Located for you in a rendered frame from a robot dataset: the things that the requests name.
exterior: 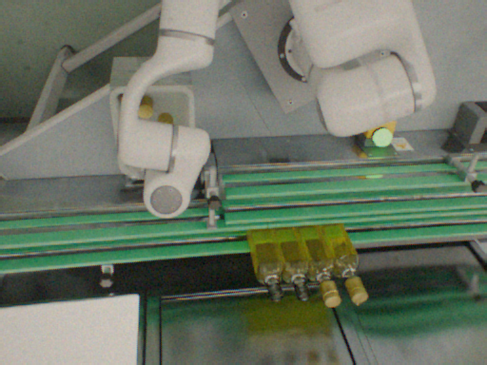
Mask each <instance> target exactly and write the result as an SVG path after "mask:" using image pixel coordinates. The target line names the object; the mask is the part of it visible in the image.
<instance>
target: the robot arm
mask: <svg viewBox="0 0 487 365"><path fill-rule="evenodd" d="M231 1H232V0H163V4H162V9H161V16H160V28H159V37H158V45H157V51H156V53H155V54H154V56H153V57H152V58H151V59H150V60H149V61H147V62H146V64H144V65H143V66H142V67H141V68H139V70H138V71H137V72H135V74H134V76H132V77H131V80H130V81H129V82H128V84H127V87H126V89H125V91H124V95H123V99H122V102H121V112H120V119H119V124H118V129H117V152H118V158H119V159H120V160H121V161H122V163H125V164H126V165H128V166H135V167H141V172H137V180H145V189H144V201H145V206H146V207H147V209H148V211H150V212H151V213H152V214H153V215H156V216H157V217H160V218H174V217H176V216H178V215H179V214H182V213H183V211H184V210H186V208H187V206H188V204H189V203H190V194H191V192H192V189H193V188H194V184H195V182H196V181H197V178H198V175H199V174H200V172H201V168H202V167H203V165H205V163H206V161H207V160H208V155H209V152H210V141H209V136H208V133H207V132H206V131H205V130H202V129H200V128H197V127H193V126H182V125H172V124H166V123H156V122H151V121H146V120H140V119H139V118H138V111H139V107H140V102H141V100H142V98H143V96H144V93H145V92H146V91H147V89H148V88H149V87H150V86H151V85H153V84H154V83H155V82H156V81H159V80H160V79H162V78H163V77H166V76H168V75H171V74H173V73H181V72H185V71H189V70H197V69H200V68H204V67H207V66H209V65H210V64H211V61H212V58H213V52H214V38H215V32H216V27H217V22H218V13H219V10H221V9H222V8H223V7H224V6H226V5H227V4H228V3H229V2H231ZM288 1H289V3H290V7H291V9H292V11H293V14H294V18H295V19H293V20H291V21H290V22H289V25H290V26H292V27H291V28H292V30H290V32H289V35H288V37H287V39H286V43H285V55H286V59H287V60H288V63H289V65H290V66H291V67H292V68H293V70H296V72H297V73H299V74H300V75H303V76H304V78H305V79H306V81H307V83H308V84H309V85H310V89H311V90H312V93H313V94H314V98H315V104H316V105H317V110H318V115H319V118H320V120H321V124H322V126H323V128H324V130H327V131H328V133H329V134H332V135H333V136H336V137H348V136H352V135H355V134H358V133H362V132H364V131H367V130H369V129H374V128H375V127H378V126H380V125H385V124H387V123H388V122H391V121H395V120H396V119H399V118H401V117H405V116H407V115H410V114H412V113H415V112H419V111H421V110H423V109H425V108H426V107H428V106H429V105H430V104H432V103H433V102H434V100H435V97H436V83H435V81H436V79H435V74H434V72H433V70H432V66H431V63H430V60H429V58H428V53H427V51H426V48H425V44H424V41H423V39H422V36H421V31H420V29H419V22H418V19H417V17H416V15H415V11H414V8H413V6H412V2H411V0H288ZM378 49H386V50H389V51H390V55H388V56H386V57H384V58H381V59H378V60H376V61H374V62H372V63H370V64H365V65H364V64H363V63H362V62H361V59H360V58H359V57H360V56H363V55H366V54H367V53H370V52H371V51H376V50H378Z"/></svg>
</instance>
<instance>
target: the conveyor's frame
mask: <svg viewBox="0 0 487 365"><path fill-rule="evenodd" d="M391 144H392V145H393V146H394V148H395V149H396V150H397V151H398V152H399V154H400V155H401V156H397V157H382V158H367V156H366V154H365V152H363V150H362V148H361V147H360V145H359V143H358V141H356V139H355V137H354V136H353V135H352V136H348V137H336V136H333V135H332V134H323V135H303V136H284V137H266V138H265V137H264V138H227V139H212V152H213V153H214V154H215V160H216V165H217V168H218V180H217V182H218V185H219V174H223V173H234V174H235V173H238V172H250V174H251V172H252V171H266V170H281V171H283V170H296V169H310V168H325V167H340V166H369V165H373V166H374V165H385V164H399V163H444V162H445V159H443V155H448V154H456V153H458V155H459V156H460V157H461V159H460V160H461V161H471V160H472V158H473V154H474V153H470V152H469V151H468V150H467V149H466V148H465V147H464V146H463V145H462V144H461V143H459V142H458V139H456V138H455V136H454V135H452V134H451V133H450V131H448V130H447V129H440V130H420V131H401V132H394V134H393V136H392V140H391ZM126 177H127V175H126V174H119V175H104V176H88V177H72V178H42V179H26V180H10V181H0V219H12V218H13V219H14V218H24V217H51V216H62V215H74V214H87V213H99V212H104V215H105V212H111V211H121V213H122V211H136V210H137V212H138V210H148V209H147V207H146V206H145V201H144V189H145V186H144V185H132V186H126ZM202 189H204V188H203V185H202V184H201V172H200V174H199V175H198V178H197V181H196V182H195V184H194V188H193V189H192V192H191V194H190V203H189V204H188V206H187V207H196V206H201V207H202V208H203V206H208V205H207V201H206V200H205V193H203V192H202Z"/></svg>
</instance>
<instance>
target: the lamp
mask: <svg viewBox="0 0 487 365"><path fill-rule="evenodd" d="M371 138H372V141H374V142H375V144H376V145H378V146H387V145H388V144H390V142H391V140H392V134H391V132H390V130H389V129H387V128H386V127H379V128H378V129H375V131H374V132H373V133H372V136H371Z"/></svg>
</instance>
